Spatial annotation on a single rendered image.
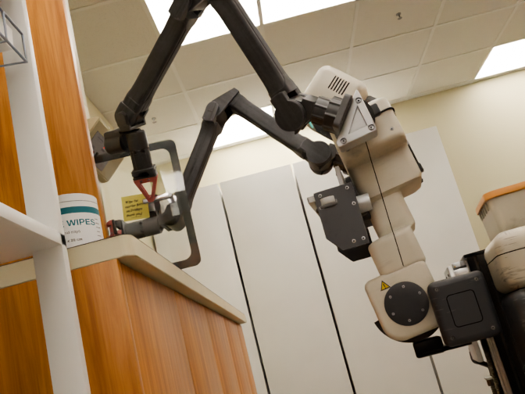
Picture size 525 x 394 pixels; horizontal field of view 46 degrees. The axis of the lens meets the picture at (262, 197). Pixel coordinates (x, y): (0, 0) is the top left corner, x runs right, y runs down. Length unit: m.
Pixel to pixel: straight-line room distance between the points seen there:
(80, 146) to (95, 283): 0.82
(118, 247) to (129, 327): 0.14
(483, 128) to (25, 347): 5.12
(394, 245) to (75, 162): 0.93
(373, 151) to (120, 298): 0.78
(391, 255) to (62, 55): 1.13
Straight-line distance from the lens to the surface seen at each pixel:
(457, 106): 5.89
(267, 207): 4.98
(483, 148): 5.80
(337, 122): 1.44
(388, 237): 1.54
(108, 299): 1.09
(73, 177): 1.84
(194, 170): 1.98
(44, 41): 2.04
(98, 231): 1.31
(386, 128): 1.57
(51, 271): 0.94
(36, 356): 1.13
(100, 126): 1.99
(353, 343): 4.84
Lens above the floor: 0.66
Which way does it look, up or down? 15 degrees up
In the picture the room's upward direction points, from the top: 15 degrees counter-clockwise
